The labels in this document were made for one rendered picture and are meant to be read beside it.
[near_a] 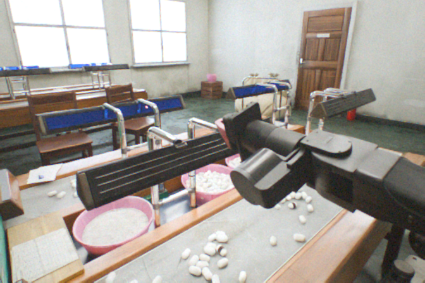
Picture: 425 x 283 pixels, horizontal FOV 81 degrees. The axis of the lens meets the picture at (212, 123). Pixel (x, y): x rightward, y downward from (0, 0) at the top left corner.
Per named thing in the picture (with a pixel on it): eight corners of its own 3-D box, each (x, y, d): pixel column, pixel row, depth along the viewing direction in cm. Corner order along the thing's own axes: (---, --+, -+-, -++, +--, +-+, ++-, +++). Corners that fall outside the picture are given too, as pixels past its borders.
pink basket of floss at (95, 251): (164, 218, 102) (163, 198, 99) (138, 275, 77) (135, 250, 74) (103, 213, 105) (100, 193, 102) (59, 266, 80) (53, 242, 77)
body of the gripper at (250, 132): (238, 163, 46) (267, 179, 41) (224, 116, 42) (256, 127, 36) (261, 144, 49) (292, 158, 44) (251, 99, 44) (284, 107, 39)
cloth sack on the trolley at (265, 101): (293, 117, 417) (295, 95, 406) (269, 126, 366) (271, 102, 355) (264, 111, 454) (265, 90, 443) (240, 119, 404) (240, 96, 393)
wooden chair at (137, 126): (140, 167, 290) (133, 90, 263) (112, 160, 307) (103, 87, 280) (162, 153, 328) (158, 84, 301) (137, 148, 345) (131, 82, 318)
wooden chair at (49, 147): (50, 198, 231) (28, 102, 204) (43, 180, 262) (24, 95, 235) (100, 182, 258) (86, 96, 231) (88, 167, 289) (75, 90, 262)
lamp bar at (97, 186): (278, 139, 87) (279, 119, 85) (86, 213, 48) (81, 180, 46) (260, 132, 93) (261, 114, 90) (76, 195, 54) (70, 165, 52)
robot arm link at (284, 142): (321, 161, 38) (319, 130, 35) (293, 188, 35) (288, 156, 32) (284, 146, 43) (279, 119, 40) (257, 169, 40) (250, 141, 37)
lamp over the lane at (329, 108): (375, 101, 147) (378, 88, 145) (326, 120, 108) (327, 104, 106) (361, 98, 153) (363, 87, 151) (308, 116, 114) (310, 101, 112)
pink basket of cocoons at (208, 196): (246, 188, 123) (247, 171, 121) (223, 220, 101) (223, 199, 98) (200, 175, 135) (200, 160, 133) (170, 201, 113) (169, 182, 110)
